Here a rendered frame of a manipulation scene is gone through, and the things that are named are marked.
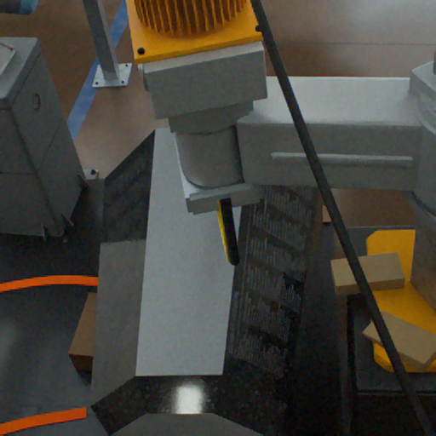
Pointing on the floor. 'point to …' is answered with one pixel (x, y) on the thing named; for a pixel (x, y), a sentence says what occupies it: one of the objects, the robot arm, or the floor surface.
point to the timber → (84, 336)
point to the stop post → (105, 48)
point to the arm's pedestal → (36, 148)
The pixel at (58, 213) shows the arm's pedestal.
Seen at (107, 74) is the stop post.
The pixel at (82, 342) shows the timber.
